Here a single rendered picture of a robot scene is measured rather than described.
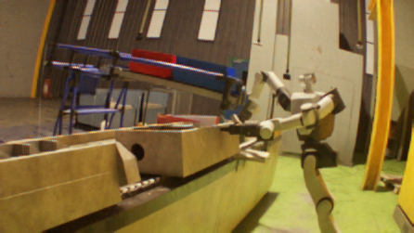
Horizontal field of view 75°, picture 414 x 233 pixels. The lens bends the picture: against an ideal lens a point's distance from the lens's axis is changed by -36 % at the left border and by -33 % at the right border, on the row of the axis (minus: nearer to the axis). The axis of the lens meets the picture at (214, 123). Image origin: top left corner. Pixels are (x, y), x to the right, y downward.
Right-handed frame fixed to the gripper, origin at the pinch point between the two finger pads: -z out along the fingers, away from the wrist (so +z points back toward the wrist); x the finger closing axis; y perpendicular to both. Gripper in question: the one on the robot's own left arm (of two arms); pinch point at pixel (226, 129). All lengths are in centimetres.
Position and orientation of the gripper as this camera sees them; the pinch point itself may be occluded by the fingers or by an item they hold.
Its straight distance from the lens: 219.8
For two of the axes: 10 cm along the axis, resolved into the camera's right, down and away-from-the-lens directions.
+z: 9.6, 0.0, -3.0
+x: 3.0, -0.4, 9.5
